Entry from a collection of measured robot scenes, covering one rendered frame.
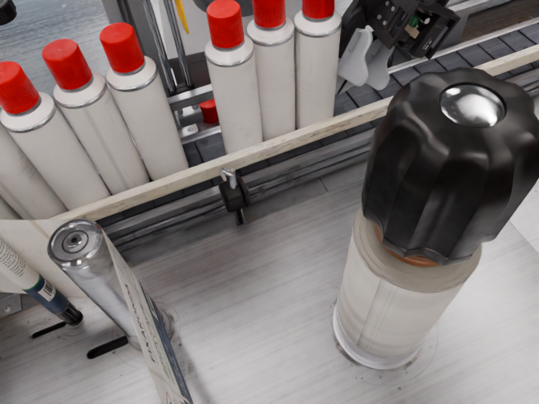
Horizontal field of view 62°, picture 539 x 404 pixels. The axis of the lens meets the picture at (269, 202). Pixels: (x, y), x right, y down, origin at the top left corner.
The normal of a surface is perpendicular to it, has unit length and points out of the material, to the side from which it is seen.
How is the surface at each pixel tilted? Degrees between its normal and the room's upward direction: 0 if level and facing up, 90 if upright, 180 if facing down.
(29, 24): 0
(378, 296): 87
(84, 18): 0
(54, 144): 90
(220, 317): 0
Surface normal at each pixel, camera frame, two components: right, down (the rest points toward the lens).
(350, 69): -0.85, 0.06
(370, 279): -0.78, 0.56
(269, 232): -0.05, -0.56
